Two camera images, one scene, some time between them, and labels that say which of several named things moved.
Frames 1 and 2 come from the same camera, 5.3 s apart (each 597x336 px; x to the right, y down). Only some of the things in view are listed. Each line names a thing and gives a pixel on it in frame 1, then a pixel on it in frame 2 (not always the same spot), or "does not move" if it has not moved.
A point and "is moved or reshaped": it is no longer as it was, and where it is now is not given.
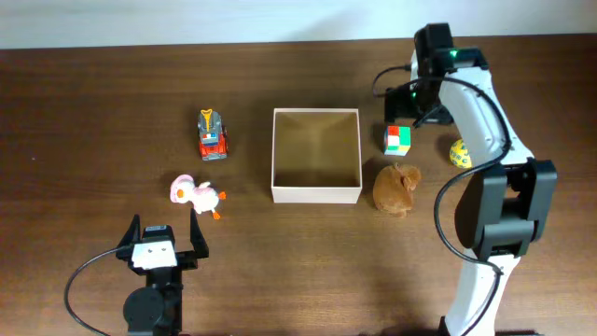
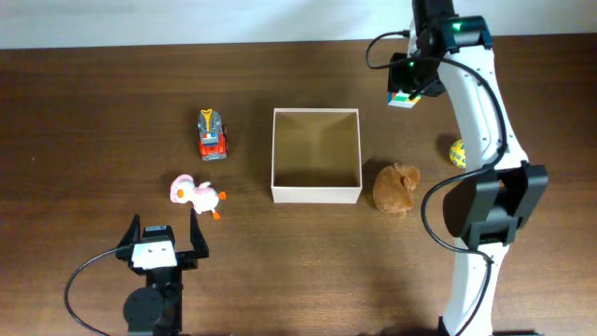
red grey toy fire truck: x=213 y=135 does not move
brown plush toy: x=395 y=187 does not move
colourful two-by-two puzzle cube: x=398 y=140 is moved or reshaped
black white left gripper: x=188 y=260 does not move
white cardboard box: x=316 y=156 does not move
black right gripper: x=396 y=105 to x=396 y=80
